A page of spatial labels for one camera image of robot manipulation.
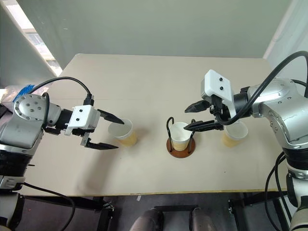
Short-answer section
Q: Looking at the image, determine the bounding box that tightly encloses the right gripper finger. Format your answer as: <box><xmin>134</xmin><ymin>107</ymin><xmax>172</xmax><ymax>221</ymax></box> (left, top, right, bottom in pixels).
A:
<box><xmin>183</xmin><ymin>120</ymin><xmax>224</xmax><ymax>132</ymax></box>
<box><xmin>184</xmin><ymin>99</ymin><xmax>213</xmax><ymax>114</ymax></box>

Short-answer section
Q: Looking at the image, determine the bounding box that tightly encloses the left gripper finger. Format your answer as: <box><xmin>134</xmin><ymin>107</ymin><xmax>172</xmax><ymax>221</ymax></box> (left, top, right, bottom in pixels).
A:
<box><xmin>97</xmin><ymin>109</ymin><xmax>125</xmax><ymax>125</ymax></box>
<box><xmin>86</xmin><ymin>138</ymin><xmax>119</xmax><ymax>151</ymax></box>

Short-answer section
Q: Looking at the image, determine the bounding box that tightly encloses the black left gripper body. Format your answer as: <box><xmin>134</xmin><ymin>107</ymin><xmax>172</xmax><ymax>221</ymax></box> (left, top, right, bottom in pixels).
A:
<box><xmin>71</xmin><ymin>128</ymin><xmax>95</xmax><ymax>147</ymax></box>

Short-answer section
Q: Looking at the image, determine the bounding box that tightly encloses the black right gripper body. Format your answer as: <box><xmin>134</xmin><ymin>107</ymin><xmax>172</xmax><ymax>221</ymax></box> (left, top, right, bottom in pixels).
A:
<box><xmin>209</xmin><ymin>94</ymin><xmax>233</xmax><ymax>125</ymax></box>

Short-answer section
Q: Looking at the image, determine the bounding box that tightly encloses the paper cup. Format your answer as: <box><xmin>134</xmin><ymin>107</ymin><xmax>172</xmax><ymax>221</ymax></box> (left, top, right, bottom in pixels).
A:
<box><xmin>221</xmin><ymin>121</ymin><xmax>249</xmax><ymax>148</ymax></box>
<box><xmin>169</xmin><ymin>122</ymin><xmax>193</xmax><ymax>153</ymax></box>
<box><xmin>107</xmin><ymin>118</ymin><xmax>139</xmax><ymax>148</ymax></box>

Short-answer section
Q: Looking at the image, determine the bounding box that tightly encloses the blue plastic item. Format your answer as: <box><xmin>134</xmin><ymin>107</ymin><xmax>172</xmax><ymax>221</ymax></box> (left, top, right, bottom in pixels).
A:
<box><xmin>13</xmin><ymin>83</ymin><xmax>37</xmax><ymax>103</ymax></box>

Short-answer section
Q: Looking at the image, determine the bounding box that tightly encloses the dark rounded shape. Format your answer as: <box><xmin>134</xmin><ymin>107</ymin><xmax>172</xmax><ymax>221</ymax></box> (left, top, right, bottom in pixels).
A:
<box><xmin>130</xmin><ymin>208</ymin><xmax>165</xmax><ymax>231</ymax></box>

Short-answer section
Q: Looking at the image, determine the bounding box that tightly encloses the window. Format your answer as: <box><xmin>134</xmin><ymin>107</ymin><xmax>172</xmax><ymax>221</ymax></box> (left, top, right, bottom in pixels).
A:
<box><xmin>4</xmin><ymin>3</ymin><xmax>64</xmax><ymax>76</ymax></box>

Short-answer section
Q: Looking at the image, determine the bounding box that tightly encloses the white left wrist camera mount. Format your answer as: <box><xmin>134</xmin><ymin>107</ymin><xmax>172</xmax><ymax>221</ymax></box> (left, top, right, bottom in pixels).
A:
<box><xmin>64</xmin><ymin>105</ymin><xmax>100</xmax><ymax>136</ymax></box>

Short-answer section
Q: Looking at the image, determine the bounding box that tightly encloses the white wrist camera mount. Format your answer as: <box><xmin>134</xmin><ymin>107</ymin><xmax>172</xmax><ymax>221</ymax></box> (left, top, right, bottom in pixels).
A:
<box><xmin>64</xmin><ymin>105</ymin><xmax>100</xmax><ymax>136</ymax></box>
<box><xmin>200</xmin><ymin>69</ymin><xmax>237</xmax><ymax>119</ymax></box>

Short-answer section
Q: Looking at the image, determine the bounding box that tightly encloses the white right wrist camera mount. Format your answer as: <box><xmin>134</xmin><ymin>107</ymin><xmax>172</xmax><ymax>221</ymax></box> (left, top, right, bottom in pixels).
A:
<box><xmin>200</xmin><ymin>69</ymin><xmax>237</xmax><ymax>119</ymax></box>

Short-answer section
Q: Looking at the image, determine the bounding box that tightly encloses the wire cup holder brown base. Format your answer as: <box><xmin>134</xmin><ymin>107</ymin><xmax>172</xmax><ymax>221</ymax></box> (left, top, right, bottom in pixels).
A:
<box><xmin>166</xmin><ymin>116</ymin><xmax>197</xmax><ymax>159</ymax></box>

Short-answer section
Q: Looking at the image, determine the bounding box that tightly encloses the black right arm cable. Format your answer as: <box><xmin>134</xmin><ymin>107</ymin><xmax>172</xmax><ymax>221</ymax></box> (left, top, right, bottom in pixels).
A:
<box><xmin>214</xmin><ymin>50</ymin><xmax>308</xmax><ymax>126</ymax></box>

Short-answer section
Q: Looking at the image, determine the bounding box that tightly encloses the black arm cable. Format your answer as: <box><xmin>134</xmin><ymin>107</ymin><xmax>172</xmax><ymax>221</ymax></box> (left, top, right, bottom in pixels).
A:
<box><xmin>29</xmin><ymin>76</ymin><xmax>95</xmax><ymax>106</ymax></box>
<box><xmin>214</xmin><ymin>50</ymin><xmax>308</xmax><ymax>126</ymax></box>

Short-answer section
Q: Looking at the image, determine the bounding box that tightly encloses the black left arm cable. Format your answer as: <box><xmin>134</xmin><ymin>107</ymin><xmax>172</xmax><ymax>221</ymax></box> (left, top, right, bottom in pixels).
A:
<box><xmin>29</xmin><ymin>76</ymin><xmax>95</xmax><ymax>106</ymax></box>

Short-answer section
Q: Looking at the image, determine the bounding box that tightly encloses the black robot body cable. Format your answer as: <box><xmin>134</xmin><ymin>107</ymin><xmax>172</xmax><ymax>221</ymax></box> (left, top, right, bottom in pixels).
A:
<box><xmin>22</xmin><ymin>182</ymin><xmax>77</xmax><ymax>227</ymax></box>
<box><xmin>264</xmin><ymin>152</ymin><xmax>294</xmax><ymax>231</ymax></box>

